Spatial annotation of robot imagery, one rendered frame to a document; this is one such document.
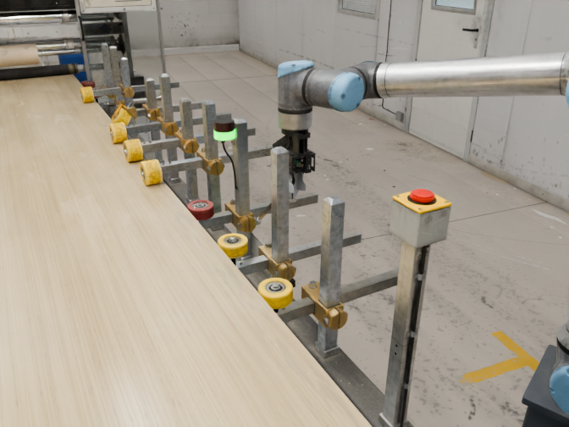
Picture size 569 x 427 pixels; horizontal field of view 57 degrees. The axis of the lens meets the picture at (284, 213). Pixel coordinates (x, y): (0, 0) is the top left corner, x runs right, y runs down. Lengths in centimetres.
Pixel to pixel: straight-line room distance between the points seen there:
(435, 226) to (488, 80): 45
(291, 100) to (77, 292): 68
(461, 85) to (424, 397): 139
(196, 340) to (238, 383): 15
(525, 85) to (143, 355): 94
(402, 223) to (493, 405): 153
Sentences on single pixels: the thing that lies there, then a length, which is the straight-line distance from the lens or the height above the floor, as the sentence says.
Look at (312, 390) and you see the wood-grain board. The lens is 97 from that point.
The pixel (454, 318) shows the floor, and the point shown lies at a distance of 273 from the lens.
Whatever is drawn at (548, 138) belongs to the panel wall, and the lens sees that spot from 415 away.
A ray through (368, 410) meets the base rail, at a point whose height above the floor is 70.
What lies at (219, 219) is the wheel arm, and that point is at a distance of 163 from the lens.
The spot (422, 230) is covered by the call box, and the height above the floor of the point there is 118.
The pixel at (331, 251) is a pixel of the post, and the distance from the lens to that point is 116.
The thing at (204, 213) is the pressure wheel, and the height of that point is 90.
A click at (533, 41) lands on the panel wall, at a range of 423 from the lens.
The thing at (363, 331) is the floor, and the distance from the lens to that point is 255.
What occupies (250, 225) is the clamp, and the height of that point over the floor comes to 84.
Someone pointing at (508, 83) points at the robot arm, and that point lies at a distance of 123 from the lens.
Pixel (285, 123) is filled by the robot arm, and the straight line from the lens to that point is 135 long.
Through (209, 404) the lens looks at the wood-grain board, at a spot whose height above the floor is 90.
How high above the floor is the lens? 158
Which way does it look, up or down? 26 degrees down
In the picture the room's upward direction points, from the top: straight up
